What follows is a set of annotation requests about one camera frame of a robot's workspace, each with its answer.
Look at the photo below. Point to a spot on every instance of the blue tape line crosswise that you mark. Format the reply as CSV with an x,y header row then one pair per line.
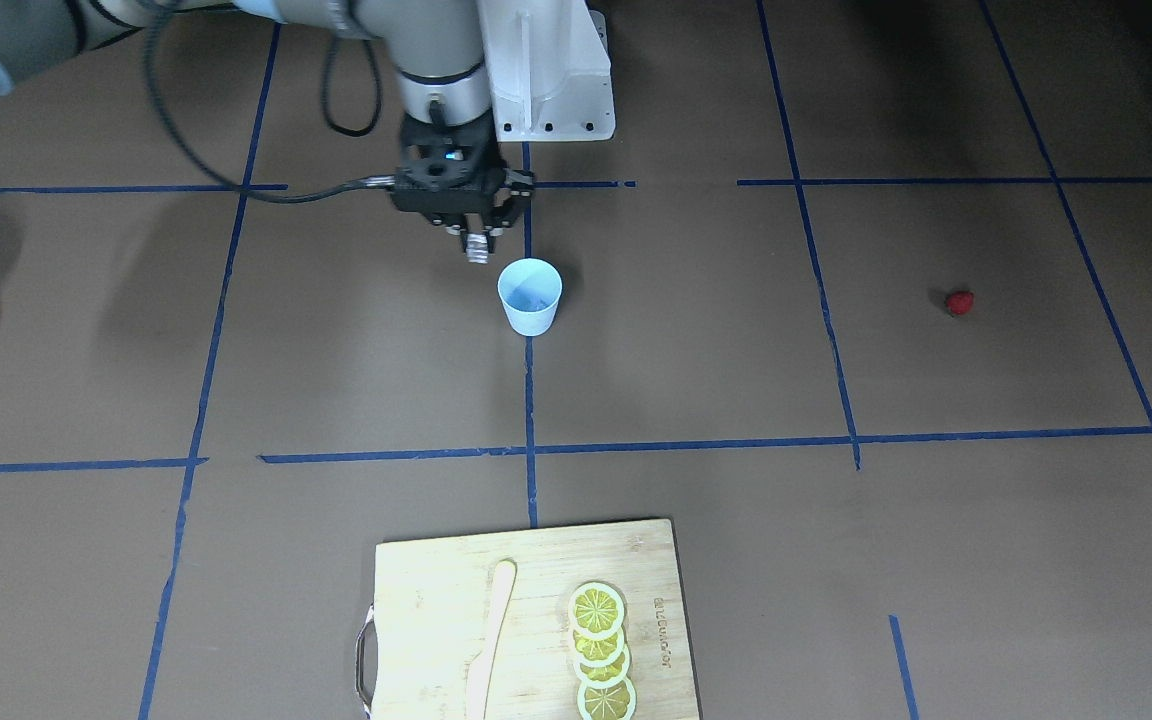
x,y
703,444

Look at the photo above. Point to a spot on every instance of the clear ice cube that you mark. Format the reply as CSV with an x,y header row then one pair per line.
x,y
476,248

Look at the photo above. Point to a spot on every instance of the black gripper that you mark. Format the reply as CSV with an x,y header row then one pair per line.
x,y
513,196

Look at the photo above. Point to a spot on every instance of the light blue plastic cup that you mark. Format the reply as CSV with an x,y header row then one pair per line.
x,y
529,291

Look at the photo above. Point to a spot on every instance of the lemon slice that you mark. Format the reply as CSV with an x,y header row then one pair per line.
x,y
600,702
603,676
596,611
601,652

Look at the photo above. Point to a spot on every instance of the red strawberry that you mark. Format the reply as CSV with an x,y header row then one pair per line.
x,y
959,302

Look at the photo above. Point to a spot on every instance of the wooden cutting board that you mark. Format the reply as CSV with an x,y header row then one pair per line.
x,y
428,615

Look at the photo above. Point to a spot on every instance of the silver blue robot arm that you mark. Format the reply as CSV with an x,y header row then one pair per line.
x,y
435,47

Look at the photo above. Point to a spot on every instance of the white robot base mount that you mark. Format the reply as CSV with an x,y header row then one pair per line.
x,y
550,70

